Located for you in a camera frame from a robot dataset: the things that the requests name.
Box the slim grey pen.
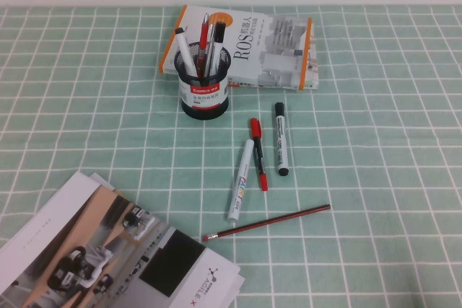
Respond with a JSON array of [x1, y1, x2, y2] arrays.
[[205, 23, 217, 78]]

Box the red black striped pencil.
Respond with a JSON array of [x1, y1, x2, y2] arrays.
[[201, 203, 331, 242]]

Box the thin colourful printed book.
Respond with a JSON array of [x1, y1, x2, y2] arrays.
[[225, 21, 321, 92]]

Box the white paint marker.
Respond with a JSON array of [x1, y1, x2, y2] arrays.
[[227, 138, 256, 221]]

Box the AgileX photo brochure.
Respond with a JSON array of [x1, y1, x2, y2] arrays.
[[0, 171, 242, 308]]

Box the white whiteboard marker black cap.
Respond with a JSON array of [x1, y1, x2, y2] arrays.
[[274, 101, 290, 177]]

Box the white orange ROS book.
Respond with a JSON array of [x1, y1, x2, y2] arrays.
[[158, 4, 313, 91]]

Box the black mesh pen holder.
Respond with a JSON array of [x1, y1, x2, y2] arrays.
[[174, 41, 232, 120]]

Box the black marker red caps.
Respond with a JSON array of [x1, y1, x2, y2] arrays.
[[250, 117, 269, 193]]

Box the green checked tablecloth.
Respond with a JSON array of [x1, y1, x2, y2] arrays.
[[0, 4, 462, 308]]

